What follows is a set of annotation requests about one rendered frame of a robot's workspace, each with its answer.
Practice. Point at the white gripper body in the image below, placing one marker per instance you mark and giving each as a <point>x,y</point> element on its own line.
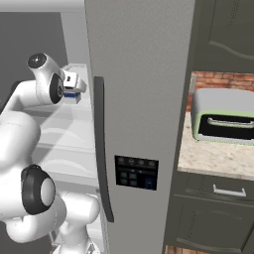
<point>78,84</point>

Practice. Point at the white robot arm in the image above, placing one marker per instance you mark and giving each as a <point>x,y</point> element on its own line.
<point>16,139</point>

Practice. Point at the blue and white milk carton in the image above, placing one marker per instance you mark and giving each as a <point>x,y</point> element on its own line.
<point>71,97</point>

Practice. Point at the fridge with white shelves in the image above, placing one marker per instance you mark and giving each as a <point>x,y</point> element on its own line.
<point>74,142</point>

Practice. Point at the grey fridge door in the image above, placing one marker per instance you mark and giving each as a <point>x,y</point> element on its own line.
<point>142,82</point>

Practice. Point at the grey and green toaster oven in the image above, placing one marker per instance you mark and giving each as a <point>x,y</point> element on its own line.
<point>221,102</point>

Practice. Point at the dark grey upper cupboard door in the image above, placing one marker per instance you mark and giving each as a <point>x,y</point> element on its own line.
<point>228,29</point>

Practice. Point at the dark grey cupboard door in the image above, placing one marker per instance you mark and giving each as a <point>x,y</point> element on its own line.
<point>211,225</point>
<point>228,29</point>

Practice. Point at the dark grey drawer front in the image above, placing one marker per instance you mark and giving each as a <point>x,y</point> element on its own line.
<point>205,185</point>

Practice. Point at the dark grey lower cupboard door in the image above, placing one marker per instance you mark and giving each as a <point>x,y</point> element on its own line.
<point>211,225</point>

